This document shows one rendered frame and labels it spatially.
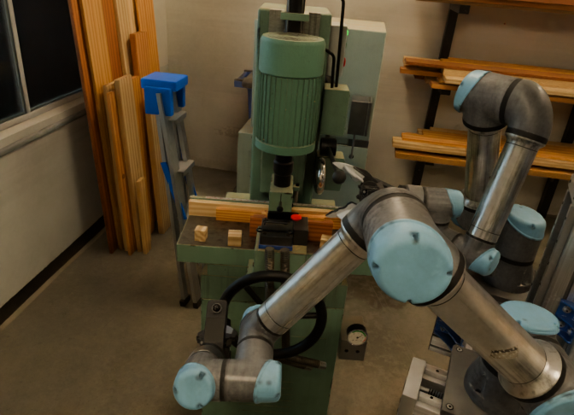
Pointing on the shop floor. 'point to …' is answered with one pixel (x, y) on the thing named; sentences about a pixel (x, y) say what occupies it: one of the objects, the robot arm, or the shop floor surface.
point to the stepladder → (174, 161)
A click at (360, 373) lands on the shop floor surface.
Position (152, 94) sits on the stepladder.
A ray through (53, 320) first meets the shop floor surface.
